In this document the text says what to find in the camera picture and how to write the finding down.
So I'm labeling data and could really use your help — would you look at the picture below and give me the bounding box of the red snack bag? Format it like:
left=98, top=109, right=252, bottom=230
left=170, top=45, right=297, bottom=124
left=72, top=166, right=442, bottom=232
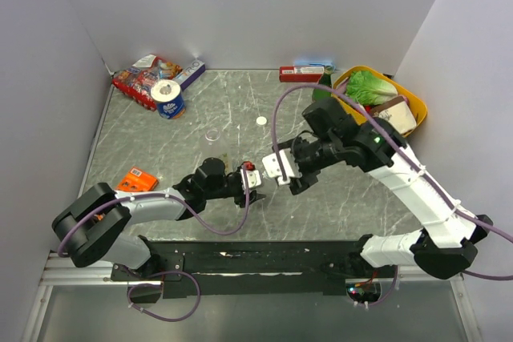
left=112, top=54, right=183, bottom=111

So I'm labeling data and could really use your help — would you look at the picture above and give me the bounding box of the purple white box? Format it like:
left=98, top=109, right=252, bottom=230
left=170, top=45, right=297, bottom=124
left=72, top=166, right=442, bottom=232
left=174, top=59, right=206, bottom=91

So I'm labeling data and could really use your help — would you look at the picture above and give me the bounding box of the green glass bottle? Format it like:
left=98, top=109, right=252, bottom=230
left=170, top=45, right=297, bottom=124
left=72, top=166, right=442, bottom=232
left=312, top=71, right=332, bottom=102

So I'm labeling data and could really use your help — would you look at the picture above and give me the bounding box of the red box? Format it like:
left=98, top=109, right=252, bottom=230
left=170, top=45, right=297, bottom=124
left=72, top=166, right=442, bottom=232
left=279, top=66, right=324, bottom=83

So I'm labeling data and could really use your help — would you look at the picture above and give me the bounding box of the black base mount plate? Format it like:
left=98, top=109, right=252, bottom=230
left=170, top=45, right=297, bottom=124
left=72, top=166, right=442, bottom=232
left=111, top=240, right=395, bottom=299

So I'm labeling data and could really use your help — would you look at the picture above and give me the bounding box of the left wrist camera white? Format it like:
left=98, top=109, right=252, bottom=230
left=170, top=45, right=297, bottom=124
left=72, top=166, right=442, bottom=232
left=240, top=161, right=262, bottom=190

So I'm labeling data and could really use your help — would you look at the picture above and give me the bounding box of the electronics board with leds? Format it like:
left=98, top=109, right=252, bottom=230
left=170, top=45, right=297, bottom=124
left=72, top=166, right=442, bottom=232
left=345, top=279, right=382, bottom=308

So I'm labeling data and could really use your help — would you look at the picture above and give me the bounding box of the green lettuce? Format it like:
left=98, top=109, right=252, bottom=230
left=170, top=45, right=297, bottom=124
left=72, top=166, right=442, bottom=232
left=345, top=70, right=398, bottom=106

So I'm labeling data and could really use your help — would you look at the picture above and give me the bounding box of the yellow plastic basket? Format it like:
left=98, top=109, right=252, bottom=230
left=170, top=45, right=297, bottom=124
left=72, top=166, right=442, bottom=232
left=332, top=66, right=427, bottom=137

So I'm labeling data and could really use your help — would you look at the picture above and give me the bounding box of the blue box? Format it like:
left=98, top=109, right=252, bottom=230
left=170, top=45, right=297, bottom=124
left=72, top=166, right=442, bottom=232
left=293, top=58, right=337, bottom=70

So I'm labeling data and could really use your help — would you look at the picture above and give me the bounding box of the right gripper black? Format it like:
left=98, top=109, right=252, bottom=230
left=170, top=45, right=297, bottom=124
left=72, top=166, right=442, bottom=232
left=272, top=134, right=341, bottom=195

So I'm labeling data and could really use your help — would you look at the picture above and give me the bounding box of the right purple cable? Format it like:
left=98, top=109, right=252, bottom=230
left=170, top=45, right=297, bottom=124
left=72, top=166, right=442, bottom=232
left=270, top=82, right=513, bottom=281

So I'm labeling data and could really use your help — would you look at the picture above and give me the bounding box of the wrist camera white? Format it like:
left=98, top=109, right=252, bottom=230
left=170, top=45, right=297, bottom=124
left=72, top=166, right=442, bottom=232
left=240, top=161, right=262, bottom=190
left=262, top=148, right=302, bottom=186

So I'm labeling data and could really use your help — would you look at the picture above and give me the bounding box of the toilet paper roll blue wrap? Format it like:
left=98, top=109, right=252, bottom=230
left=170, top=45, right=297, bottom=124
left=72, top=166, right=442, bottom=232
left=151, top=79, right=185, bottom=119

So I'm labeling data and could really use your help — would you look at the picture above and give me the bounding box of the white bottle cap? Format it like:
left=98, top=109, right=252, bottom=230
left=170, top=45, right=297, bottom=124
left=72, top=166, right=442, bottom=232
left=256, top=116, right=267, bottom=126

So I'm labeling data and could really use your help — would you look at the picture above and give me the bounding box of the clear bottle yellow label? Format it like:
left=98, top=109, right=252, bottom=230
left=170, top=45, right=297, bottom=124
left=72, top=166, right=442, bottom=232
left=202, top=127, right=232, bottom=172

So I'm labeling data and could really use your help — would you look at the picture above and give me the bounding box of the orange snack box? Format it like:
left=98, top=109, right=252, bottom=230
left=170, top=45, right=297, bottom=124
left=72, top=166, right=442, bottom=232
left=115, top=167, right=159, bottom=192

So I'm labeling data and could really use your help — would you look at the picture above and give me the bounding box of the purple cable loop front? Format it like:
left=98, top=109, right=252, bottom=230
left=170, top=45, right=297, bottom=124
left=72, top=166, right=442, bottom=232
left=127, top=268, right=202, bottom=323

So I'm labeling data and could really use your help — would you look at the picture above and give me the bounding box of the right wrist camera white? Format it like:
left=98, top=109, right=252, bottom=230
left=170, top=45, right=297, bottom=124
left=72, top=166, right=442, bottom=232
left=262, top=148, right=302, bottom=186

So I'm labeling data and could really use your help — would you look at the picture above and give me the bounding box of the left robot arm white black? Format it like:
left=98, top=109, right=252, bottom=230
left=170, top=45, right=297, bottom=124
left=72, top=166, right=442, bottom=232
left=51, top=158, right=264, bottom=280

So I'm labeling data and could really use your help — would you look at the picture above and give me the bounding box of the beige paper carton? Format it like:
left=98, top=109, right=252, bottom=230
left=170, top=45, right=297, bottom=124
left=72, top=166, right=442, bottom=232
left=369, top=95, right=417, bottom=135

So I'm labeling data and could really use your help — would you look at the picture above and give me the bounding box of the aluminium rail frame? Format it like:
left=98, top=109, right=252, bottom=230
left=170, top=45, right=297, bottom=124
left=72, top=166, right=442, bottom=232
left=19, top=251, right=133, bottom=342

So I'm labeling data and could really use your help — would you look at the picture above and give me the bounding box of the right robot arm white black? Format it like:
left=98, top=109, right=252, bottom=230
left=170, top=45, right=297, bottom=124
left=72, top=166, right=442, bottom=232
left=288, top=98, right=488, bottom=280

